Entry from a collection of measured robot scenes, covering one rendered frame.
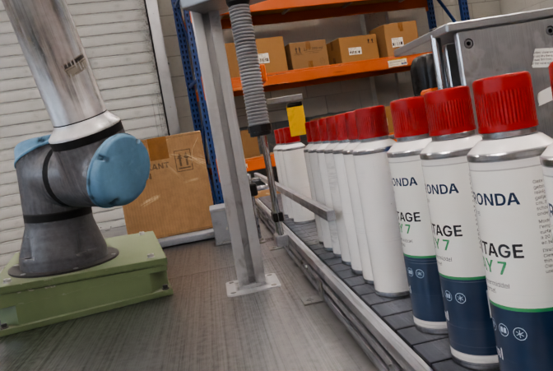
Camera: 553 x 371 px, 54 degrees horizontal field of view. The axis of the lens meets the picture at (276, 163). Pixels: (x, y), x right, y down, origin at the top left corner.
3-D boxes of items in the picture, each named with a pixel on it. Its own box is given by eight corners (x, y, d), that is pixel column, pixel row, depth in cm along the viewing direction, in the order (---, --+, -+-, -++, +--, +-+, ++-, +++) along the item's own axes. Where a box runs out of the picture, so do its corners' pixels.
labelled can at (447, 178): (538, 361, 39) (496, 79, 38) (471, 377, 38) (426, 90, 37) (499, 336, 44) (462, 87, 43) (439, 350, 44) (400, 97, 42)
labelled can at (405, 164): (485, 326, 46) (448, 90, 45) (428, 340, 46) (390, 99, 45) (457, 308, 52) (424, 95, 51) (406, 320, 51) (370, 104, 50)
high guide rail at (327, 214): (335, 220, 72) (333, 210, 72) (326, 222, 72) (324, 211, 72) (257, 176, 178) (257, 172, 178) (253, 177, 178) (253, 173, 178)
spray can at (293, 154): (320, 220, 113) (304, 123, 112) (296, 225, 112) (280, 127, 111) (315, 217, 118) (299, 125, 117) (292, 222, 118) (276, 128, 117)
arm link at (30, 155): (67, 202, 107) (57, 134, 105) (111, 202, 99) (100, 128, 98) (7, 215, 97) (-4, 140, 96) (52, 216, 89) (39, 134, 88)
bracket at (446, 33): (560, 14, 49) (559, 4, 49) (446, 32, 48) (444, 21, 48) (484, 43, 62) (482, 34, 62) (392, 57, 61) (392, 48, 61)
